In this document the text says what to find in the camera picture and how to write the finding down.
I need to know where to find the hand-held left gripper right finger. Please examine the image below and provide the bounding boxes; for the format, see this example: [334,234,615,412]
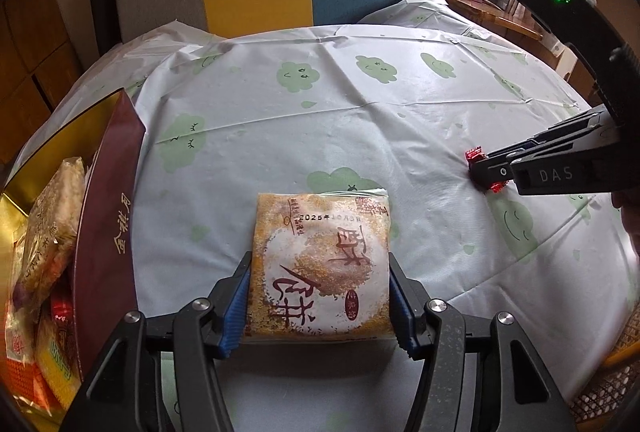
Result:
[387,252,576,432]

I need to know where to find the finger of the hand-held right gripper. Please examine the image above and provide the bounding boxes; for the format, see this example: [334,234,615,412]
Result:
[482,108,611,155]
[469,147,521,191]

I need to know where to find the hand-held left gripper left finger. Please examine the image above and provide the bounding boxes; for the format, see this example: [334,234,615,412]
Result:
[60,251,253,432]

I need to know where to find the red candy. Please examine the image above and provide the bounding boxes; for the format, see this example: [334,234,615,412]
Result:
[465,147,509,193]

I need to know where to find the round cake packet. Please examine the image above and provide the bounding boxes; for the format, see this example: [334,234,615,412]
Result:
[243,186,393,343]

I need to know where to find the large red rice candy bag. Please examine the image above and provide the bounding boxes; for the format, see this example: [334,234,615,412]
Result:
[1,302,55,418]

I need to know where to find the gold metal tin box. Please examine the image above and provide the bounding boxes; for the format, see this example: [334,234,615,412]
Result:
[0,87,126,418]

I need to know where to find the person's right hand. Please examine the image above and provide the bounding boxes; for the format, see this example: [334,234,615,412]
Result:
[611,189,640,263]

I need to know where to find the wooden side table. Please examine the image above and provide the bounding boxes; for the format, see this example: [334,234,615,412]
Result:
[407,0,544,41]

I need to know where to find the maroon flat box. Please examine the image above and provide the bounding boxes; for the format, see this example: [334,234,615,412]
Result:
[70,88,147,379]

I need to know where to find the yellow green cracker packet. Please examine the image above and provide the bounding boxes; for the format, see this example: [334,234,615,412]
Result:
[35,312,83,410]

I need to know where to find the clear sesame bar packet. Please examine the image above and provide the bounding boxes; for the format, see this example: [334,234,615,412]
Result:
[20,156,87,300]

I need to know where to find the wicker chair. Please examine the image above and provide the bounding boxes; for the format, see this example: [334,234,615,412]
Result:
[570,312,640,424]

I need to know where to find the wooden wardrobe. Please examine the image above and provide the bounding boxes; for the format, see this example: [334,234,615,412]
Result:
[0,0,101,163]

